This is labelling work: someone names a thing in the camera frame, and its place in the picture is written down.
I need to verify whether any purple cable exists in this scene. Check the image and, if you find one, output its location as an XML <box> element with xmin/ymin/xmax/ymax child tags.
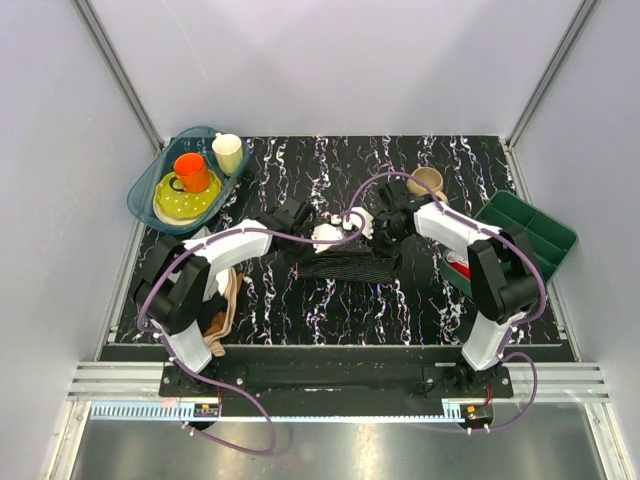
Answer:
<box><xmin>344</xmin><ymin>171</ymin><xmax>549</xmax><ymax>434</ymax></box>
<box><xmin>135</xmin><ymin>209</ymin><xmax>366</xmax><ymax>455</ymax></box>

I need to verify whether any aluminium frame rail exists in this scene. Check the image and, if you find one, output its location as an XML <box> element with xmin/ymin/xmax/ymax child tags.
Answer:
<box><xmin>69</xmin><ymin>361</ymin><xmax>610</xmax><ymax>404</ymax></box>

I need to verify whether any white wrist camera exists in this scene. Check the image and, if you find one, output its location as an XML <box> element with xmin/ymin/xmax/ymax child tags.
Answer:
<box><xmin>311</xmin><ymin>215</ymin><xmax>346</xmax><ymax>254</ymax></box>
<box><xmin>342</xmin><ymin>207</ymin><xmax>374</xmax><ymax>240</ymax></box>

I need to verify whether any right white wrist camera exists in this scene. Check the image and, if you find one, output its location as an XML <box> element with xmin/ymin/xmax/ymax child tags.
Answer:
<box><xmin>342</xmin><ymin>207</ymin><xmax>374</xmax><ymax>240</ymax></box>

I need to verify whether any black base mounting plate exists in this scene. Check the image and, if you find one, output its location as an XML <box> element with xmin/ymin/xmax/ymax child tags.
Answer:
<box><xmin>158</xmin><ymin>344</ymin><xmax>515</xmax><ymax>419</ymax></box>

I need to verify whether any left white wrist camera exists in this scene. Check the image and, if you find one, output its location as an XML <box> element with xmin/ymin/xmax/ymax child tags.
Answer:
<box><xmin>311</xmin><ymin>215</ymin><xmax>346</xmax><ymax>254</ymax></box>

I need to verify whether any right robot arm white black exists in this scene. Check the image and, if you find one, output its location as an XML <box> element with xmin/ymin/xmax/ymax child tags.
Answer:
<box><xmin>372</xmin><ymin>180</ymin><xmax>547</xmax><ymax>397</ymax></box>

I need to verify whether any tan beige underwear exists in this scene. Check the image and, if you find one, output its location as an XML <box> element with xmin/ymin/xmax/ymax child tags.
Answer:
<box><xmin>199</xmin><ymin>267</ymin><xmax>243</xmax><ymax>357</ymax></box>

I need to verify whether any yellow-green dotted plate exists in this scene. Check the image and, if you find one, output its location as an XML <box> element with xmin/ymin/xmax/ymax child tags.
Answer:
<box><xmin>153</xmin><ymin>170</ymin><xmax>222</xmax><ymax>226</ymax></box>

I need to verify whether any green compartment organizer box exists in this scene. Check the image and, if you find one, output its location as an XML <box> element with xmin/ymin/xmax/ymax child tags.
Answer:
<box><xmin>439</xmin><ymin>189</ymin><xmax>579</xmax><ymax>304</ymax></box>

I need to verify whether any aluminium corner post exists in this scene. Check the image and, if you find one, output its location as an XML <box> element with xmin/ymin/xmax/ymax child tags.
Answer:
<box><xmin>71</xmin><ymin>0</ymin><xmax>164</xmax><ymax>153</ymax></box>
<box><xmin>505</xmin><ymin>0</ymin><xmax>600</xmax><ymax>149</ymax></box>

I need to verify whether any orange mug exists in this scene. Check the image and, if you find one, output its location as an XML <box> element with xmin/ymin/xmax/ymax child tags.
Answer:
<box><xmin>169</xmin><ymin>153</ymin><xmax>211</xmax><ymax>193</ymax></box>

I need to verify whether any rolled red-white underwear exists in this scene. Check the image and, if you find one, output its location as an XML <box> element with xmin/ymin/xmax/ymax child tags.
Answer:
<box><xmin>445</xmin><ymin>251</ymin><xmax>471</xmax><ymax>279</ymax></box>

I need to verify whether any left aluminium corner post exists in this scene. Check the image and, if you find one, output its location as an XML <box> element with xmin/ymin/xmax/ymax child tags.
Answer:
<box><xmin>71</xmin><ymin>0</ymin><xmax>164</xmax><ymax>153</ymax></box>

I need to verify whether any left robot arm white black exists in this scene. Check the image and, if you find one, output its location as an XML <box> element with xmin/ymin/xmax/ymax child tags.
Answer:
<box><xmin>134</xmin><ymin>198</ymin><xmax>367</xmax><ymax>396</ymax></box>

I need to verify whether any teal plastic tub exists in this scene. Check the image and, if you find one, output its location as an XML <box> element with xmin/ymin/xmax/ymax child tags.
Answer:
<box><xmin>127</xmin><ymin>126</ymin><xmax>250</xmax><ymax>235</ymax></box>

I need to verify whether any black underwear in pile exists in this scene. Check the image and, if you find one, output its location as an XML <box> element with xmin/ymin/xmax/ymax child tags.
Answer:
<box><xmin>197</xmin><ymin>294</ymin><xmax>228</xmax><ymax>333</ymax></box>

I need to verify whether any beige ceramic mug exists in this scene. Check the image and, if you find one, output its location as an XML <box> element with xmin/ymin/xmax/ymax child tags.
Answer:
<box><xmin>407</xmin><ymin>167</ymin><xmax>448</xmax><ymax>204</ymax></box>

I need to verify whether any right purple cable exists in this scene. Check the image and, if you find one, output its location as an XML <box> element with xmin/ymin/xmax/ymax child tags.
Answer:
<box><xmin>344</xmin><ymin>171</ymin><xmax>549</xmax><ymax>434</ymax></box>

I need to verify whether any right aluminium corner post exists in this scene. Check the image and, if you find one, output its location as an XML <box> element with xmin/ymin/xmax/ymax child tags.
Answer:
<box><xmin>505</xmin><ymin>0</ymin><xmax>600</xmax><ymax>149</ymax></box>

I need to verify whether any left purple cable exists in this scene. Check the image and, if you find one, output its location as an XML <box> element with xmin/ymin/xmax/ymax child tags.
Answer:
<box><xmin>135</xmin><ymin>209</ymin><xmax>366</xmax><ymax>455</ymax></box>

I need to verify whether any cream cup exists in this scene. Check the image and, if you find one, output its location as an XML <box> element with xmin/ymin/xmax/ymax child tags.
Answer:
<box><xmin>212</xmin><ymin>132</ymin><xmax>244</xmax><ymax>176</ymax></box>

